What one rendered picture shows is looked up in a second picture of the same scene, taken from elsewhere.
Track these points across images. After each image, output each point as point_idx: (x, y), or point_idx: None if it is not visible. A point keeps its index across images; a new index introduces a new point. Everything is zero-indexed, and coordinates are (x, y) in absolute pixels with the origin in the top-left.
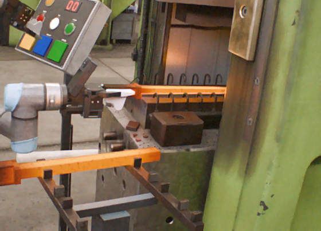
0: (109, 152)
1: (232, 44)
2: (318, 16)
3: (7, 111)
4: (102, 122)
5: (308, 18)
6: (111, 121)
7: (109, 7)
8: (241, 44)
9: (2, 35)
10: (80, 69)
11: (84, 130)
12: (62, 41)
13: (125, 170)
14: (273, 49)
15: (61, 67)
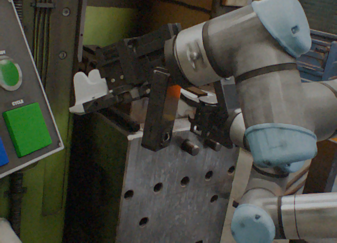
0: (168, 174)
1: None
2: None
3: (266, 188)
4: (137, 161)
5: None
6: (171, 138)
7: None
8: None
9: (174, 121)
10: (227, 84)
11: None
12: (18, 106)
13: (212, 159)
14: None
15: (61, 147)
